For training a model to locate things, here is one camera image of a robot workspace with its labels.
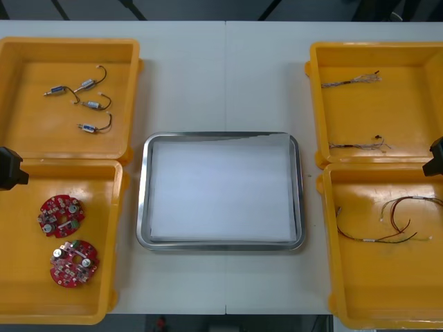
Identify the yellow-orange plastic bin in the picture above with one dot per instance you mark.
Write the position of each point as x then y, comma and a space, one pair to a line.
27, 294
363, 114
34, 138
380, 276

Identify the blue label metal solenoid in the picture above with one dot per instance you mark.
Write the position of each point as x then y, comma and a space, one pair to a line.
88, 128
59, 90

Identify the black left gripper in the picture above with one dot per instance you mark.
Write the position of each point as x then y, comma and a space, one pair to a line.
8, 169

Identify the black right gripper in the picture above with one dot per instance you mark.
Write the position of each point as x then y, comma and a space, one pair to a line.
439, 155

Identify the white label metal solenoid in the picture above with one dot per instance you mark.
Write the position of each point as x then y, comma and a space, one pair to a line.
88, 83

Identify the steel tray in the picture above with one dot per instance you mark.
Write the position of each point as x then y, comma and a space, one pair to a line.
143, 207

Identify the round red circuit board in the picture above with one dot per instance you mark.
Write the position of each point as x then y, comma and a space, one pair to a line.
52, 207
65, 273

